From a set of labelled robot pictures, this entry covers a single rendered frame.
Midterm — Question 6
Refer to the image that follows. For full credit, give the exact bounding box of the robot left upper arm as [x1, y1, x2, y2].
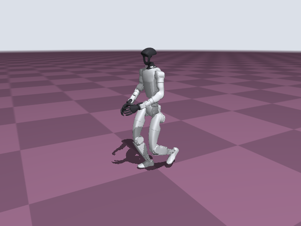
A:
[154, 70, 165, 99]

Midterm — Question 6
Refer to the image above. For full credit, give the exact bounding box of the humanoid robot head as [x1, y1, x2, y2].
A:
[141, 48, 157, 70]

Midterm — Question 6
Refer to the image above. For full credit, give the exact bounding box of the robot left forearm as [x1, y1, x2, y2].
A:
[140, 92, 163, 109]

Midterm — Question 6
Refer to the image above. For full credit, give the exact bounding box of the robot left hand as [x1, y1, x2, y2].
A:
[123, 102, 143, 116]

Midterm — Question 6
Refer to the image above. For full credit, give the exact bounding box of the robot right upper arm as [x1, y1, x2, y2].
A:
[137, 68, 144, 91]

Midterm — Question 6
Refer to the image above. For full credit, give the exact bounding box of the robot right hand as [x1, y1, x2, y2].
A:
[120, 99, 132, 116]

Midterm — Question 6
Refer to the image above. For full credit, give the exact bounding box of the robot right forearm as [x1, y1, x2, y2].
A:
[130, 87, 140, 104]

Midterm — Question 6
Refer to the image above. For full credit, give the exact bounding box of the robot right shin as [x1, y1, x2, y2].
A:
[133, 142, 151, 162]

